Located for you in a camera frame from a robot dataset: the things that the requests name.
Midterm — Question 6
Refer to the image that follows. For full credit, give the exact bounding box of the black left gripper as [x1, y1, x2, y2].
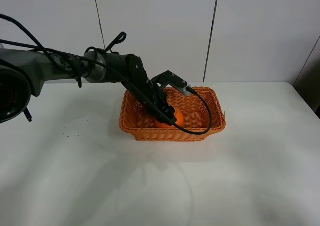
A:
[139, 80, 177, 124]

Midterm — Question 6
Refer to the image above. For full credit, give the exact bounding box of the orange with stem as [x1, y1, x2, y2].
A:
[155, 108, 184, 128]

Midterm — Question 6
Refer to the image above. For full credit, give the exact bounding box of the orange wicker basket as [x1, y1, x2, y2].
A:
[119, 86, 226, 142]

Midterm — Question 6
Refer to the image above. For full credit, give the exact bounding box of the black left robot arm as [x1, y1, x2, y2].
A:
[0, 48, 177, 125]

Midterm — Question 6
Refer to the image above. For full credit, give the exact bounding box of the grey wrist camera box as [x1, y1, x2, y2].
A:
[150, 70, 193, 97]

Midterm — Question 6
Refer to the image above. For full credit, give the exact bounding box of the black camera cable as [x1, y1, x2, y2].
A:
[0, 13, 213, 135]

